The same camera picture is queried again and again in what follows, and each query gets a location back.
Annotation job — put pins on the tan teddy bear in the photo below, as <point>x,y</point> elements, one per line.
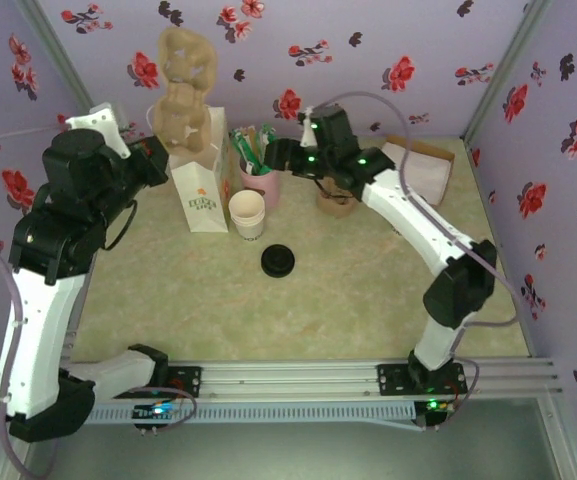
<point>180,95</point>

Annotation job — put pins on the circuit board with led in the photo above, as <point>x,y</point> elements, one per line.
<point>158,411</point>
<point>433,405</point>

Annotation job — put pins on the brown paper stick packet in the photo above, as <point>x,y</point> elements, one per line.
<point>254,142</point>

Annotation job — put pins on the left black mount plate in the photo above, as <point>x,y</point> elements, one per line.
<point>188,382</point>

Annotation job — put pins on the black cup lid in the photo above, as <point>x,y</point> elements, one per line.
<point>278,262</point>

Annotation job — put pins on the black mount plate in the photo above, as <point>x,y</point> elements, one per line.
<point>188,382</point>
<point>390,380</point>

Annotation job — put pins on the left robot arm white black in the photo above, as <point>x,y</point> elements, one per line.
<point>38,340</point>

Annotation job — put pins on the white paper gift bag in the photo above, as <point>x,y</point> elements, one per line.
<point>203,200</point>

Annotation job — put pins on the right black mount plate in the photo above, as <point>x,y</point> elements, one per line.
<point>390,380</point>

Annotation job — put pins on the aluminium frame post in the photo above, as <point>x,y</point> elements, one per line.
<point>63,55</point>
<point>509,60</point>

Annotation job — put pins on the brown cardboard box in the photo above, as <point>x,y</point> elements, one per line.
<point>430,148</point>

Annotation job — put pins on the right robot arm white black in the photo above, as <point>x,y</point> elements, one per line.
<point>418,215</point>

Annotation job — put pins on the pink holder cup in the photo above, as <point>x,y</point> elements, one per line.
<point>263,189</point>

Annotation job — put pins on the right circuit board with LED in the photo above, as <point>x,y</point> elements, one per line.
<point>433,405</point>

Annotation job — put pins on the white paper cup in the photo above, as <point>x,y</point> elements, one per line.
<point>246,207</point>

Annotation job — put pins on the left circuit board with LED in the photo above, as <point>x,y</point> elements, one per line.
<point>158,411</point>

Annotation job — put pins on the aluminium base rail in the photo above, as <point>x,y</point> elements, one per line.
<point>293,380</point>

